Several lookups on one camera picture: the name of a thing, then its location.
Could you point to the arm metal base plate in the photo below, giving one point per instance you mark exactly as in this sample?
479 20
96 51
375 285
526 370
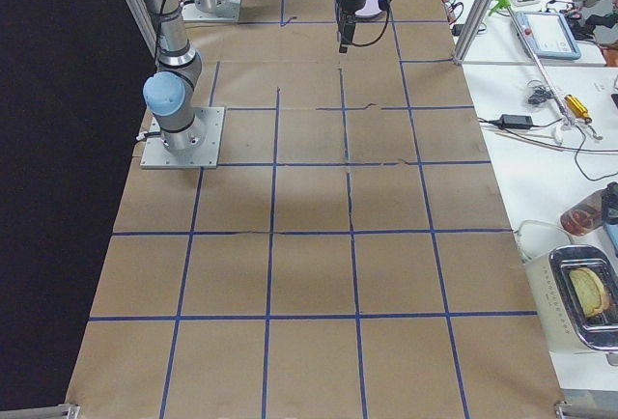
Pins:
196 147
227 14

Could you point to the long reacher grabber tool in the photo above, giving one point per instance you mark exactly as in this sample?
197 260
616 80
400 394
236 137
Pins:
567 117

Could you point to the white toaster with bread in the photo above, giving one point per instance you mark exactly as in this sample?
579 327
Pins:
575 292

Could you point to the lilac round plate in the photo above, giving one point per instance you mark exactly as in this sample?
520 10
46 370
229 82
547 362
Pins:
369 12

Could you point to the aluminium frame post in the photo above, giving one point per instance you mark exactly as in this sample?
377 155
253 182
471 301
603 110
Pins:
470 30

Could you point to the black power adapter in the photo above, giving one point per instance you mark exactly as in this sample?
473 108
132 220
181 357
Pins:
509 121

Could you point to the blue teach pendant tablet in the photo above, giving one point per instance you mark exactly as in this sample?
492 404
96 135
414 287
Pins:
548 34

